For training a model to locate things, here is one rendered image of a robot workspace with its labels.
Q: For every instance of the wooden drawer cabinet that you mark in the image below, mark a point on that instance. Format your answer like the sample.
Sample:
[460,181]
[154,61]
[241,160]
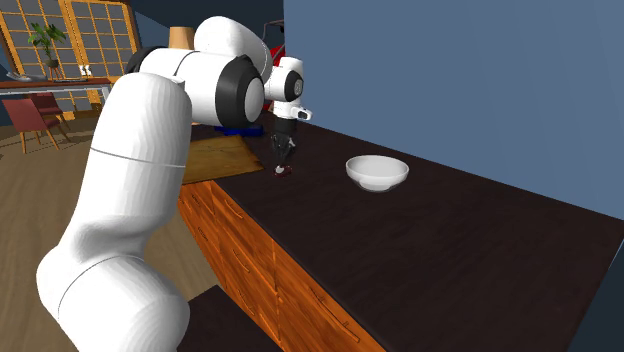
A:
[253,273]

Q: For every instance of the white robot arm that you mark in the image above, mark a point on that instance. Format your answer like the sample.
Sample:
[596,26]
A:
[136,161]

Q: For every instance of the small white and red object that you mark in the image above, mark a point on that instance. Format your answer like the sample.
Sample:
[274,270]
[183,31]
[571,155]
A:
[283,171]

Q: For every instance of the blue round base object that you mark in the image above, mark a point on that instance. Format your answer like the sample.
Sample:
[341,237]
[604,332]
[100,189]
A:
[241,130]

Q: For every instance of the red chair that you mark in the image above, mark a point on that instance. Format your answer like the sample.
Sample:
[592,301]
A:
[48,105]
[27,117]

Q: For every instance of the white bowl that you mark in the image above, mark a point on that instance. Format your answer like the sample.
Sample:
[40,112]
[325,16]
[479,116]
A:
[376,170]

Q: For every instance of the wooden lattice window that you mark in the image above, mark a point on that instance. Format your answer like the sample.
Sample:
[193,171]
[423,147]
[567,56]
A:
[22,29]
[100,34]

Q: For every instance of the brown table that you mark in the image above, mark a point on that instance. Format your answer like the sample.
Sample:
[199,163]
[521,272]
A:
[53,86]

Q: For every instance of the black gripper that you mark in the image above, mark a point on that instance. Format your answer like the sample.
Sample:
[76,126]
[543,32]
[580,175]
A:
[284,126]

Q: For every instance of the green potted plant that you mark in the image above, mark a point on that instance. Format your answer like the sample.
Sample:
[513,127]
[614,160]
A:
[46,43]

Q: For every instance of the wooden board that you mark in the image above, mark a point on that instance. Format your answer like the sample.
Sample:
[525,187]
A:
[219,158]

